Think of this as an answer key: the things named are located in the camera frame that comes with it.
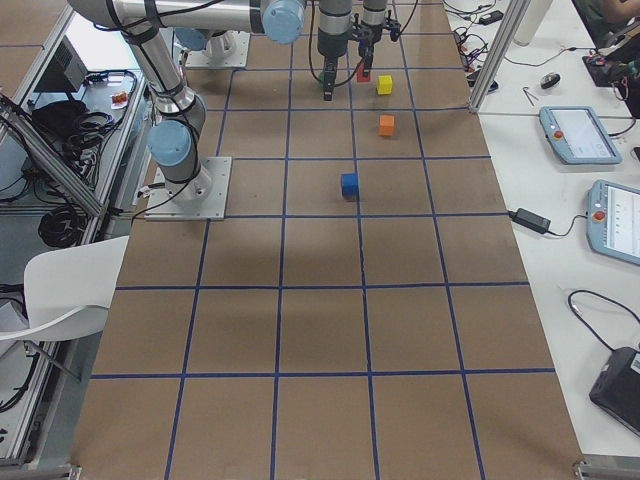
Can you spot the yellow wooden block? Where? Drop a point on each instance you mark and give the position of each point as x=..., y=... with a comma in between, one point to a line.
x=384, y=85

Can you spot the black joystick controller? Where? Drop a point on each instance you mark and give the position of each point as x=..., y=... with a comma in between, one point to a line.
x=606, y=72

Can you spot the black computer mouse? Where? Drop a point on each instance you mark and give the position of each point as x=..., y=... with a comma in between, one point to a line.
x=549, y=81

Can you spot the teach pendant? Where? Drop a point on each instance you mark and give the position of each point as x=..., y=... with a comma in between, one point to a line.
x=613, y=220
x=577, y=136

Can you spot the blue wooden block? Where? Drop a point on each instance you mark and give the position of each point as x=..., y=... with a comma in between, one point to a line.
x=349, y=185

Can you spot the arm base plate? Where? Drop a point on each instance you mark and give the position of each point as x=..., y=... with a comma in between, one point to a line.
x=225, y=51
x=205, y=197

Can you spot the aluminium frame post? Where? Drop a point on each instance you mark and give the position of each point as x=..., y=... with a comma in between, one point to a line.
x=513, y=16

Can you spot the white paper roll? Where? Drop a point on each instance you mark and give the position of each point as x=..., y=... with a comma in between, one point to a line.
x=530, y=23

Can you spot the white chair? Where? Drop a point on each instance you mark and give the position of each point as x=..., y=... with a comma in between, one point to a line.
x=68, y=292

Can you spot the red snack packet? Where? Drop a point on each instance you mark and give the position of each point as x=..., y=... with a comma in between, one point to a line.
x=119, y=100

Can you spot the near teach pendant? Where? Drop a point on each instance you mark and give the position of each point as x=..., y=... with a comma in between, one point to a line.
x=613, y=220

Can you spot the allen key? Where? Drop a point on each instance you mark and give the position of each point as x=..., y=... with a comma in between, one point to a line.
x=529, y=95

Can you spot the red wooden block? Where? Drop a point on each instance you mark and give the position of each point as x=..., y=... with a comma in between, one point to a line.
x=362, y=74

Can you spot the far teach pendant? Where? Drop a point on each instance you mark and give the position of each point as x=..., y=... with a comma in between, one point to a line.
x=577, y=136

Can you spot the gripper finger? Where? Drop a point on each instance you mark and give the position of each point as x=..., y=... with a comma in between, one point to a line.
x=330, y=73
x=367, y=57

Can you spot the black laptop stand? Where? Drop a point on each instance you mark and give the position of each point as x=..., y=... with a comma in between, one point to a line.
x=616, y=390

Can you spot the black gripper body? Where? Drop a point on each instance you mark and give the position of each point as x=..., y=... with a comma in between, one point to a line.
x=329, y=49
x=368, y=33

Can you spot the orange wooden block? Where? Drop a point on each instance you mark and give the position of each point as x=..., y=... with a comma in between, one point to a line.
x=386, y=125

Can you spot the black power adapter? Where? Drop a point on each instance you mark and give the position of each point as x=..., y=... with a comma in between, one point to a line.
x=490, y=17
x=530, y=220

